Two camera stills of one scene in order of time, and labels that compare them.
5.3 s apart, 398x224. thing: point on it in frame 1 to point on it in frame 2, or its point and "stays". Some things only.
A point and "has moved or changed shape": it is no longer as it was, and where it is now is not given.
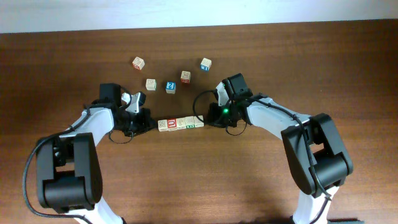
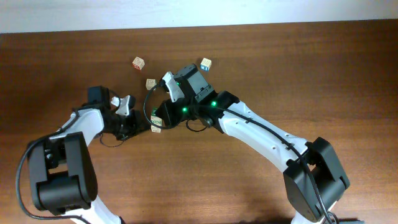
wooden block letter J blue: x=181 y=123 to x=155 y=129
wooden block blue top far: x=205 y=64 stays
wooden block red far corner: x=138 y=63 stays
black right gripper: x=214 y=119 to x=171 y=117
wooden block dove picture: x=151 y=84 stays
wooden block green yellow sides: x=189 y=122 to x=157 y=120
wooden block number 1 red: x=196 y=122 has moved or changed shape
